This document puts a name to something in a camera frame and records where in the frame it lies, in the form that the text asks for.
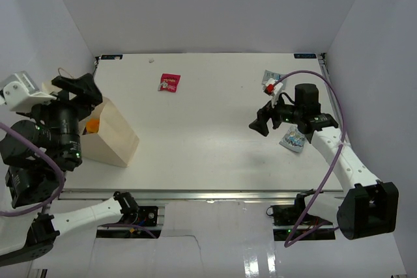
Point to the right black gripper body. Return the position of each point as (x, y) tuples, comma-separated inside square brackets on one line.
[(285, 113)]

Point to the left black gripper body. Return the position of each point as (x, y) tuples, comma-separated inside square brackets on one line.
[(66, 116)]

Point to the grey snack packet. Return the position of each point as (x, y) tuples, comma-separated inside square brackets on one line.
[(269, 75), (293, 140)]

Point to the orange mango candy bag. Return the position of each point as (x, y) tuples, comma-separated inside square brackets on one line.
[(92, 126)]

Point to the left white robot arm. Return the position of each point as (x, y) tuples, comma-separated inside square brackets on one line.
[(38, 150)]

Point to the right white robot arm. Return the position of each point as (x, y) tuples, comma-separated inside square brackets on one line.
[(369, 206)]

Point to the beige paper bag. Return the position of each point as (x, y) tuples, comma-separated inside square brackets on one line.
[(115, 143)]

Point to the small pink snack packet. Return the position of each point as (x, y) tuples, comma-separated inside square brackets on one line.
[(169, 82)]

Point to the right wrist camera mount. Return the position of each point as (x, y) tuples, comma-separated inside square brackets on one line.
[(273, 88)]

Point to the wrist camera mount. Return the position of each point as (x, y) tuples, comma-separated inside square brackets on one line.
[(273, 88), (19, 93)]

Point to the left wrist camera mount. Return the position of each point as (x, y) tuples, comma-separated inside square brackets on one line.
[(19, 93)]

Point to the aluminium table rail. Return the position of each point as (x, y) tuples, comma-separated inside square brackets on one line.
[(211, 195)]

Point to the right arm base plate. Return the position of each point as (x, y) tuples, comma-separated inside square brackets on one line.
[(285, 216)]

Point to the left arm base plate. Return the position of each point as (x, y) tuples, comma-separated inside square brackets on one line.
[(141, 224)]

